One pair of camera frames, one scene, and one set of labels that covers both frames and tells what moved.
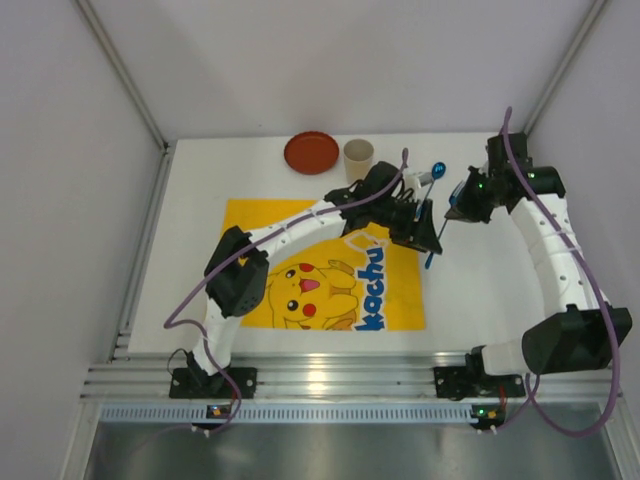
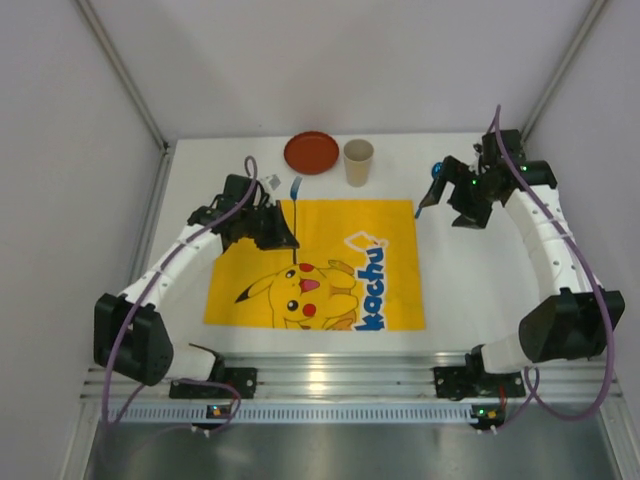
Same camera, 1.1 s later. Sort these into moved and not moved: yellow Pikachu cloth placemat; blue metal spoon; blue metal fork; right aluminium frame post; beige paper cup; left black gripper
Moved: left black gripper; blue metal fork
Not moved: beige paper cup; blue metal spoon; right aluminium frame post; yellow Pikachu cloth placemat
